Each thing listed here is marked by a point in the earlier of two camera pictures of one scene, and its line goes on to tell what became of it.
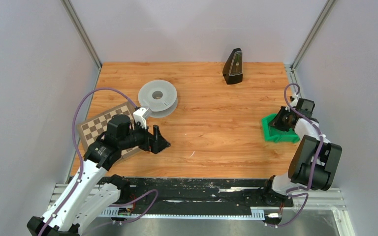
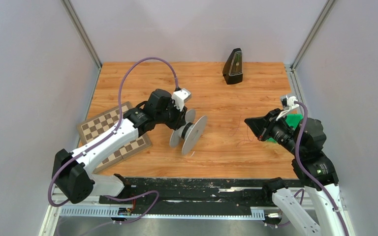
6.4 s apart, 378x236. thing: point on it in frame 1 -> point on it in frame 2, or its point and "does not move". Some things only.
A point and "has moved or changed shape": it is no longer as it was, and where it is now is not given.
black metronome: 232,71 does not move
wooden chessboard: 90,130 does not move
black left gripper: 155,143 -> 180,117
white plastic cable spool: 159,97 has moved or changed shape
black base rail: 203,192 does not move
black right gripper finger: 276,122 -> 259,125
